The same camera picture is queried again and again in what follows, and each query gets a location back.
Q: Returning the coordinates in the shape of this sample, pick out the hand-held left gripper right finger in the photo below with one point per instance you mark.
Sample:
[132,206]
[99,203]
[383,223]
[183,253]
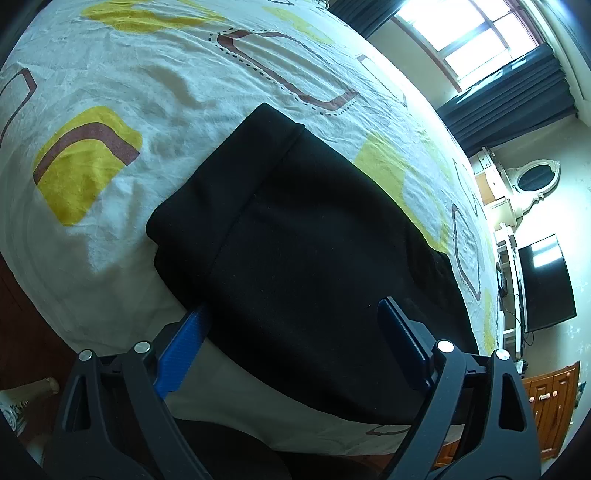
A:
[401,341]

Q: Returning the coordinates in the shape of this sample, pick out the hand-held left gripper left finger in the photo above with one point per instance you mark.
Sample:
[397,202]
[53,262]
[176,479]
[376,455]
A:
[182,350]

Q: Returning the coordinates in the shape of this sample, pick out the black pants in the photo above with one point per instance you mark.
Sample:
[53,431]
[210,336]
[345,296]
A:
[300,254]

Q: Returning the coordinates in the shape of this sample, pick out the brown bed base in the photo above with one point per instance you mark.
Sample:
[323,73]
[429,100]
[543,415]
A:
[445,454]

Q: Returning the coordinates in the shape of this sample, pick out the white television stand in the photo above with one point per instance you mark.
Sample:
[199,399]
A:
[510,258]

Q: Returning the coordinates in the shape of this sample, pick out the cream ornate furniture leg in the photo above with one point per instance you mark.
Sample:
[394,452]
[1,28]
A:
[44,385]

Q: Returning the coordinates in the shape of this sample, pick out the black television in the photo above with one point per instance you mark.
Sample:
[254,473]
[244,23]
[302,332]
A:
[545,286]

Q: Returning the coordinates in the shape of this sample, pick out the wooden cabinet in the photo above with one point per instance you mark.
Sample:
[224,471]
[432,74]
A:
[554,406]

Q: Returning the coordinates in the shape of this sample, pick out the white dresser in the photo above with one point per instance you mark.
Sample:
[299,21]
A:
[485,184]

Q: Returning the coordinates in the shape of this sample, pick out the white oval vanity mirror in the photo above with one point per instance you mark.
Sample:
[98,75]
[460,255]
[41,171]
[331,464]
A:
[535,177]

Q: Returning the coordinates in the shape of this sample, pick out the dark blue curtain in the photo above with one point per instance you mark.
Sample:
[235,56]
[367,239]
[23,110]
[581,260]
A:
[508,101]
[364,14]

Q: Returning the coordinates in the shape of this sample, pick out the white patterned bedsheet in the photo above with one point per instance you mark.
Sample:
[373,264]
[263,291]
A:
[138,83]

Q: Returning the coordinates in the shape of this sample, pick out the window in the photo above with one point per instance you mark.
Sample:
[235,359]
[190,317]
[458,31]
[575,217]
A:
[461,32]

